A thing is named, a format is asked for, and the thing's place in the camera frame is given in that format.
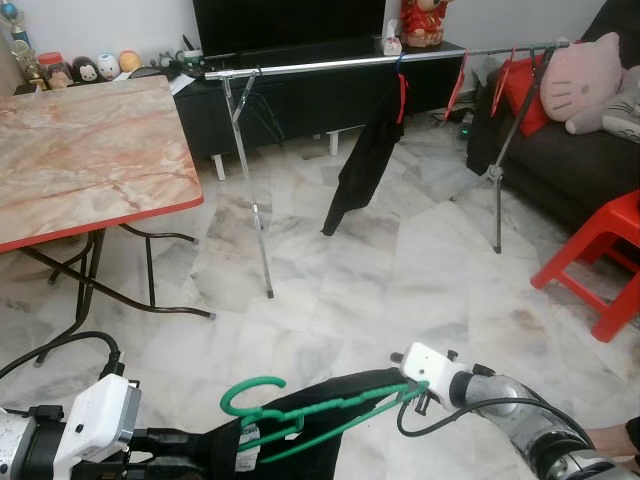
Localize green plastic hanger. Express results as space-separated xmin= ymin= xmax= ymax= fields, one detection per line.
xmin=220 ymin=374 xmax=432 ymax=467

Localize person bare hand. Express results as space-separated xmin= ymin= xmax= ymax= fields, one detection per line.
xmin=580 ymin=427 xmax=633 ymax=473

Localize red plastic stool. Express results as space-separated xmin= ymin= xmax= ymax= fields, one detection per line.
xmin=530 ymin=190 xmax=640 ymax=344

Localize black shirt red collar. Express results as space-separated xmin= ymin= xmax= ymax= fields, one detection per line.
xmin=321 ymin=68 xmax=410 ymax=238

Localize dark brown sofa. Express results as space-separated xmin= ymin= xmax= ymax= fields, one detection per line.
xmin=466 ymin=0 xmax=640 ymax=233

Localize marble top folding table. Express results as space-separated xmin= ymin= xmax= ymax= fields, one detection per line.
xmin=0 ymin=74 xmax=217 ymax=366

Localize red cushion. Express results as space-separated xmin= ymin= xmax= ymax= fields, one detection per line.
xmin=500 ymin=57 xmax=561 ymax=138

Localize black television console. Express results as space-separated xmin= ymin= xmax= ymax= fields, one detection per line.
xmin=150 ymin=40 xmax=471 ymax=163

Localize pink cat plush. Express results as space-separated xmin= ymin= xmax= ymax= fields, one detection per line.
xmin=540 ymin=31 xmax=627 ymax=136

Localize silver metal clothes rack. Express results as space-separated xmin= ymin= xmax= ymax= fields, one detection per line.
xmin=204 ymin=38 xmax=573 ymax=300

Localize grey cat plush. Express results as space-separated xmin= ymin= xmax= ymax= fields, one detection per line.
xmin=568 ymin=68 xmax=640 ymax=138

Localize white papers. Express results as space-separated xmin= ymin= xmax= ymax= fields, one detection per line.
xmin=168 ymin=72 xmax=204 ymax=97

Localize red fortune god figurine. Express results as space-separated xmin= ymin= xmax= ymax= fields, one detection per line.
xmin=400 ymin=0 xmax=453 ymax=50

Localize black haired round doll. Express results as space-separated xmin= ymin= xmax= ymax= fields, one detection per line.
xmin=72 ymin=57 xmax=100 ymax=85

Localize white round doll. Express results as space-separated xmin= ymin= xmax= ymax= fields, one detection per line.
xmin=95 ymin=52 xmax=122 ymax=82

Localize green topped electronics board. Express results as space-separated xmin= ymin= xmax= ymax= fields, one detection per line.
xmin=150 ymin=35 xmax=206 ymax=79

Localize orange round doll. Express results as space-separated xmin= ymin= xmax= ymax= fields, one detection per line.
xmin=117 ymin=49 xmax=144 ymax=74

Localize glass jar red lid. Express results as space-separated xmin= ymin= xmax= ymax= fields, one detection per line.
xmin=37 ymin=51 xmax=74 ymax=90

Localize black flat television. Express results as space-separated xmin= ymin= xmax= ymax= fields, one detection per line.
xmin=192 ymin=0 xmax=388 ymax=63

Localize gold ornament statuette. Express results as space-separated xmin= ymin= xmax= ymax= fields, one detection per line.
xmin=0 ymin=0 xmax=47 ymax=93

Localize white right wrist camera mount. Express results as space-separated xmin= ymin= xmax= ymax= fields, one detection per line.
xmin=401 ymin=342 xmax=472 ymax=408

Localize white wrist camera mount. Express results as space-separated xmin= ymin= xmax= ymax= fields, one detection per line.
xmin=52 ymin=374 xmax=144 ymax=480
xmin=401 ymin=342 xmax=472 ymax=408

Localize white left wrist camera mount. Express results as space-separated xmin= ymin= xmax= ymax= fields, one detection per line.
xmin=52 ymin=374 xmax=144 ymax=480

